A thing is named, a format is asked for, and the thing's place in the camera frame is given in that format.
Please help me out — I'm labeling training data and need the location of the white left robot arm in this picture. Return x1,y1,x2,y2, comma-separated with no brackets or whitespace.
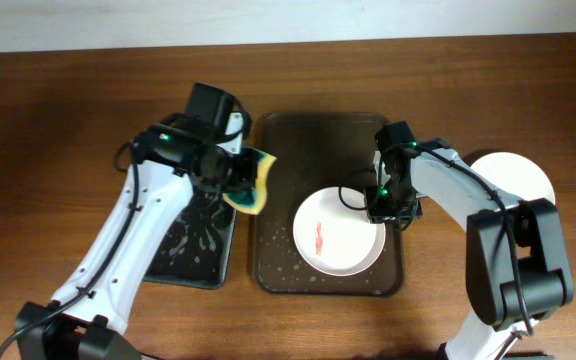
6,124,275,359

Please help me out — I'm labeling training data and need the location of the white plate back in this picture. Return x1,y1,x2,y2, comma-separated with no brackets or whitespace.
292,187,386,277

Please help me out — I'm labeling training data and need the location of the large brown serving tray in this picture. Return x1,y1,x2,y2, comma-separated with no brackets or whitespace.
252,113,404,297

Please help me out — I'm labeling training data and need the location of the white plate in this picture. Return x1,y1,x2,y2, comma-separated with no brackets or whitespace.
471,152,556,204
292,187,386,277

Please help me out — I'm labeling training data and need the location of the white plate front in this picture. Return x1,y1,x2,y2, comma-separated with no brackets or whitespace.
471,152,556,204

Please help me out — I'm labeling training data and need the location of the green yellow sponge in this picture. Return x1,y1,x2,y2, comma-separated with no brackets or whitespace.
222,147,276,215

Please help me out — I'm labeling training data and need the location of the small black soapy tray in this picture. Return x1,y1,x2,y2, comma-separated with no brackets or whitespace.
144,190,236,290

